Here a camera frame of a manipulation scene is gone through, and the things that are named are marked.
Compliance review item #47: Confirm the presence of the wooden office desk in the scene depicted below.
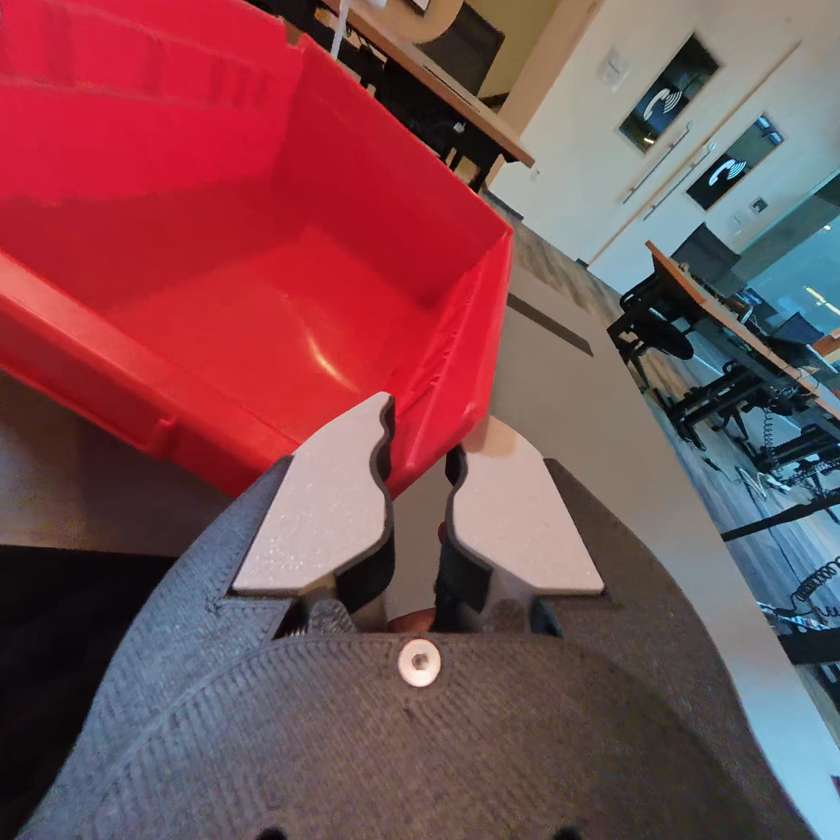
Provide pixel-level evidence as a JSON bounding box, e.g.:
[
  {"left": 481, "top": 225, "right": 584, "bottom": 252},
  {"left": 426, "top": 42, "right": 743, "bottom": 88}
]
[
  {"left": 328, "top": 0, "right": 536, "bottom": 193},
  {"left": 645, "top": 239, "right": 840, "bottom": 421}
]

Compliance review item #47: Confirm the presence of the white wall notice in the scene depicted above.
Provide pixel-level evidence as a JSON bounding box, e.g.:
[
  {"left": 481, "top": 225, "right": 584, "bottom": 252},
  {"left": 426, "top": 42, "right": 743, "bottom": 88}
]
[{"left": 600, "top": 46, "right": 631, "bottom": 93}]

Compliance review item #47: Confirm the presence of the black wall sign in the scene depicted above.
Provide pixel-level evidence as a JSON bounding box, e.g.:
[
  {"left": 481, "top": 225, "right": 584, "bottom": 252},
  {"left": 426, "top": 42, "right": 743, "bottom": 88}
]
[
  {"left": 619, "top": 33, "right": 721, "bottom": 154},
  {"left": 686, "top": 115, "right": 786, "bottom": 211}
]

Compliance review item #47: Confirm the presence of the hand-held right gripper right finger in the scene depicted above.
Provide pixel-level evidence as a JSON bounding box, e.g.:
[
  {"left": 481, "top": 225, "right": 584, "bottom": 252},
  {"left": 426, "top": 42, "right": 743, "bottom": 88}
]
[{"left": 445, "top": 415, "right": 606, "bottom": 621}]

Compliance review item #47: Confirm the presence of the black coiled cable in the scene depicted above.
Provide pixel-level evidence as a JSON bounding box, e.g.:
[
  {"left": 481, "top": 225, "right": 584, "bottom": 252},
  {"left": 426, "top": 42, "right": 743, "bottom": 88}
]
[{"left": 791, "top": 556, "right": 840, "bottom": 621}]

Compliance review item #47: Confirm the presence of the black office chair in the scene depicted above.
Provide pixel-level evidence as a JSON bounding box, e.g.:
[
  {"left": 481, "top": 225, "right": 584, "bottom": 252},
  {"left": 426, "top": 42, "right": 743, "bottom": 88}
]
[{"left": 607, "top": 268, "right": 697, "bottom": 389}]

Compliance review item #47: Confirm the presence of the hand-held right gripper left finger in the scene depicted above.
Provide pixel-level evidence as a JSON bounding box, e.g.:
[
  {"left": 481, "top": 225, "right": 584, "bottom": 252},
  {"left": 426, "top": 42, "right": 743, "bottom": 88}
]
[{"left": 231, "top": 392, "right": 396, "bottom": 624}]

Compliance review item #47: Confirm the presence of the dark cloth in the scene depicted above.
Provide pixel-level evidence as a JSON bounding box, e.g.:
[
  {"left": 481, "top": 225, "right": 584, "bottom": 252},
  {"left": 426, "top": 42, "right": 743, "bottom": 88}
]
[{"left": 0, "top": 543, "right": 198, "bottom": 840}]

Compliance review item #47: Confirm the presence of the black tape strip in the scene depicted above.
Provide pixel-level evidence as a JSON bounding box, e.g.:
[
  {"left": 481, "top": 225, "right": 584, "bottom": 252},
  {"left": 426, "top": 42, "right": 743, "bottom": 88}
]
[{"left": 506, "top": 293, "right": 595, "bottom": 358}]

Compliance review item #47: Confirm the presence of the red plastic bin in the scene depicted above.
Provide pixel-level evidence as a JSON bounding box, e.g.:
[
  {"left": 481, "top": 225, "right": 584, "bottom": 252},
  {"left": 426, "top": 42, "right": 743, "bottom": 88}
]
[{"left": 0, "top": 0, "right": 515, "bottom": 501}]

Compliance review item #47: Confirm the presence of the person's right hand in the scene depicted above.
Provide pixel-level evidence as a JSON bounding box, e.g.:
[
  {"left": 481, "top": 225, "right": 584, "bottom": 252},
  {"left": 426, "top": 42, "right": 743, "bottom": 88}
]
[{"left": 387, "top": 607, "right": 438, "bottom": 635}]

